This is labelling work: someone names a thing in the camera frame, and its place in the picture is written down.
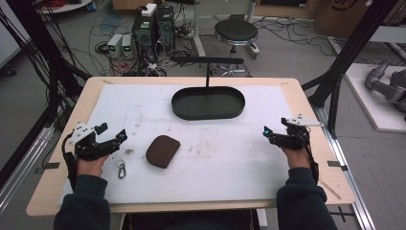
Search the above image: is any grey power supply unit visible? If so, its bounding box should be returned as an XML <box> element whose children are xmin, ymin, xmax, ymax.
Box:
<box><xmin>106</xmin><ymin>33</ymin><xmax>124</xmax><ymax>59</ymax></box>
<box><xmin>122</xmin><ymin>34</ymin><xmax>136</xmax><ymax>59</ymax></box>

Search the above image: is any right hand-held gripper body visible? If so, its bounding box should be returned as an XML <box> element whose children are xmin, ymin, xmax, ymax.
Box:
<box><xmin>271</xmin><ymin>114</ymin><xmax>325</xmax><ymax>151</ymax></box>

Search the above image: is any tangle of floor cables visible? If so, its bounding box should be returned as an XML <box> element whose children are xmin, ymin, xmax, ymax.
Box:
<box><xmin>85</xmin><ymin>6</ymin><xmax>199</xmax><ymax>78</ymax></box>

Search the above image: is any black round stool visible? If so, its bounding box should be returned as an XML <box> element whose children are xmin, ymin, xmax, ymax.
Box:
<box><xmin>212</xmin><ymin>17</ymin><xmax>260</xmax><ymax>79</ymax></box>

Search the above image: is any black oval tray with stand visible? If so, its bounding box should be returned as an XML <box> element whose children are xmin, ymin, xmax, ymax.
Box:
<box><xmin>170</xmin><ymin>57</ymin><xmax>247</xmax><ymax>122</ymax></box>

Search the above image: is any black metal frame post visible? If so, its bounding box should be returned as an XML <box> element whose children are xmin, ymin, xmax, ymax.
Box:
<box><xmin>0</xmin><ymin>0</ymin><xmax>92</xmax><ymax>135</ymax></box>
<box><xmin>301</xmin><ymin>0</ymin><xmax>400</xmax><ymax>140</ymax></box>

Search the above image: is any aluminium rail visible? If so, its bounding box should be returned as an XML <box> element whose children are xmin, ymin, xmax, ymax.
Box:
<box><xmin>0</xmin><ymin>125</ymin><xmax>56</xmax><ymax>214</ymax></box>
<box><xmin>312</xmin><ymin>104</ymin><xmax>377</xmax><ymax>230</ymax></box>

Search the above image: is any right hand-held gripper cable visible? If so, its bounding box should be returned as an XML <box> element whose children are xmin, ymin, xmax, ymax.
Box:
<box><xmin>300</xmin><ymin>127</ymin><xmax>321</xmax><ymax>186</ymax></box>

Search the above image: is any white table mat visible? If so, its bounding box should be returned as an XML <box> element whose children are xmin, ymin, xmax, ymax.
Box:
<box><xmin>57</xmin><ymin>83</ymin><xmax>300</xmax><ymax>206</ymax></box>

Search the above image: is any white table leg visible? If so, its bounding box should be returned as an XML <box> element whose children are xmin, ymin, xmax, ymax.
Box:
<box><xmin>191</xmin><ymin>0</ymin><xmax>208</xmax><ymax>58</ymax></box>

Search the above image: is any brown pouch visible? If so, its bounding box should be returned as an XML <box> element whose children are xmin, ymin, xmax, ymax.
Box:
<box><xmin>145</xmin><ymin>134</ymin><xmax>182</xmax><ymax>170</ymax></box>

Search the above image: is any white box on computer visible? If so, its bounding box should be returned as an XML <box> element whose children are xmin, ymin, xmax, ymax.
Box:
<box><xmin>141</xmin><ymin>3</ymin><xmax>158</xmax><ymax>18</ymax></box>

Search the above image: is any person's left hand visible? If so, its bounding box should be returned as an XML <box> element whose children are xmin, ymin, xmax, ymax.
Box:
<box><xmin>77</xmin><ymin>153</ymin><xmax>110</xmax><ymax>178</ymax></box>

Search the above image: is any left hand-held gripper cable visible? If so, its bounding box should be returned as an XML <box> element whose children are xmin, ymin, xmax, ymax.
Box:
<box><xmin>61</xmin><ymin>133</ymin><xmax>79</xmax><ymax>192</ymax></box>

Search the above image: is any hand-held gripper cable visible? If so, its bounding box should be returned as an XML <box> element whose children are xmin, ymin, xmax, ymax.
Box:
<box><xmin>61</xmin><ymin>133</ymin><xmax>79</xmax><ymax>192</ymax></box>
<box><xmin>300</xmin><ymin>127</ymin><xmax>321</xmax><ymax>186</ymax></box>

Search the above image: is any cardboard box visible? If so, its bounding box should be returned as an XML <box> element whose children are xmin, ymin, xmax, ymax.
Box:
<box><xmin>313</xmin><ymin>0</ymin><xmax>406</xmax><ymax>40</ymax></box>

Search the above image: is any wooden table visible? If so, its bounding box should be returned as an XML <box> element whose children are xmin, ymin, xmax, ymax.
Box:
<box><xmin>26</xmin><ymin>76</ymin><xmax>356</xmax><ymax>219</ymax></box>

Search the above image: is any person's right hand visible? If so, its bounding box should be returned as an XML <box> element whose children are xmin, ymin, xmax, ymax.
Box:
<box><xmin>282</xmin><ymin>146</ymin><xmax>312</xmax><ymax>171</ymax></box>

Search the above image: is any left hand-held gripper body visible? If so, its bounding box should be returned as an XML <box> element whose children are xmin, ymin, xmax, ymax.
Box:
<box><xmin>68</xmin><ymin>122</ymin><xmax>121</xmax><ymax>161</ymax></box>

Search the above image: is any white floor board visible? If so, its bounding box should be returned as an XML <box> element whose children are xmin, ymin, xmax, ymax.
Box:
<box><xmin>344</xmin><ymin>62</ymin><xmax>406</xmax><ymax>133</ymax></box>

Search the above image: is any person's dark lap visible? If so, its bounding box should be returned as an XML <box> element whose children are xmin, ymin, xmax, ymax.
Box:
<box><xmin>122</xmin><ymin>208</ymin><xmax>260</xmax><ymax>230</ymax></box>

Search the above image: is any black computer tower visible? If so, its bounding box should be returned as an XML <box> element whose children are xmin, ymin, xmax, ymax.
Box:
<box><xmin>155</xmin><ymin>5</ymin><xmax>176</xmax><ymax>52</ymax></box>
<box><xmin>131</xmin><ymin>12</ymin><xmax>158</xmax><ymax>62</ymax></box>

